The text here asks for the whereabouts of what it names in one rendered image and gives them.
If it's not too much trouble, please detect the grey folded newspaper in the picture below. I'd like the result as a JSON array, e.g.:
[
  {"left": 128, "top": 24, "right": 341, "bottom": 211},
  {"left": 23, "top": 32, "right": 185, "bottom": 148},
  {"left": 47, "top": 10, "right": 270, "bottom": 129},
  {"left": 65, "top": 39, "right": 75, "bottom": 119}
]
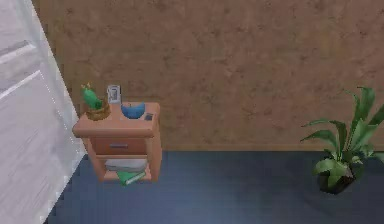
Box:
[{"left": 104, "top": 158, "right": 149, "bottom": 173}]

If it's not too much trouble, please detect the blue bowl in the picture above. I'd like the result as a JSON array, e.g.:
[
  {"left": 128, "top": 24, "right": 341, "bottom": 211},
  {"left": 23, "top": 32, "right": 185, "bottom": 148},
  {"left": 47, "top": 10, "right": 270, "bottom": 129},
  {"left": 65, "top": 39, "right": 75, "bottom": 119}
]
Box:
[{"left": 120, "top": 101, "right": 147, "bottom": 120}]

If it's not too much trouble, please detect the wooden bedside table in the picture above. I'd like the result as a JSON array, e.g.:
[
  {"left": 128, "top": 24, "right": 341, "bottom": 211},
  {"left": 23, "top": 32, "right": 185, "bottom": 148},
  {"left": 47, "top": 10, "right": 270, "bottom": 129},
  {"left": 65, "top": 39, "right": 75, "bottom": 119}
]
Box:
[{"left": 72, "top": 101, "right": 163, "bottom": 184}]

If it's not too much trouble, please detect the green book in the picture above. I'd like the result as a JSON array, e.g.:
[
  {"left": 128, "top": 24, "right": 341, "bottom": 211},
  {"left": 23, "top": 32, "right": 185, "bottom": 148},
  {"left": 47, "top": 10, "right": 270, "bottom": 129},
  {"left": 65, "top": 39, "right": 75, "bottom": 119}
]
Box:
[{"left": 116, "top": 170, "right": 147, "bottom": 187}]

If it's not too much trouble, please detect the green cactus in woven pot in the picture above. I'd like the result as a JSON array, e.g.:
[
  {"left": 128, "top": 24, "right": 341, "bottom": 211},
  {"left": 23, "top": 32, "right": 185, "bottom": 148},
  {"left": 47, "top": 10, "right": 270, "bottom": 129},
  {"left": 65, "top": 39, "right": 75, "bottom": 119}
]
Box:
[{"left": 80, "top": 82, "right": 112, "bottom": 122}]

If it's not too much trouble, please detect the green house plant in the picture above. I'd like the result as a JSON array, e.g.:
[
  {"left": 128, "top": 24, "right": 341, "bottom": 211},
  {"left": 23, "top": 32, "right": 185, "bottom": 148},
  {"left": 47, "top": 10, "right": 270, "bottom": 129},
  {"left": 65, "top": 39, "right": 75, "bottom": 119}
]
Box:
[{"left": 299, "top": 86, "right": 384, "bottom": 196}]

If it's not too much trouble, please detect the white room door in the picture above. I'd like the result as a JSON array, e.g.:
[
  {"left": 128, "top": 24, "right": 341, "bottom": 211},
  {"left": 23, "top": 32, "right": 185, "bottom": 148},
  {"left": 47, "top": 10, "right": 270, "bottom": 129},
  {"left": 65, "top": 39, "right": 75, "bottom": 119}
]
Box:
[{"left": 0, "top": 0, "right": 88, "bottom": 224}]

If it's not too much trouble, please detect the small silver picture frame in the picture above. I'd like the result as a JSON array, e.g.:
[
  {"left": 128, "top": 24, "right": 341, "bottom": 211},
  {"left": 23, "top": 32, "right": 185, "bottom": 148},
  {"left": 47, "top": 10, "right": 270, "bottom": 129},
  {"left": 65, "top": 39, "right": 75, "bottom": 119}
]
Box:
[{"left": 106, "top": 84, "right": 122, "bottom": 105}]

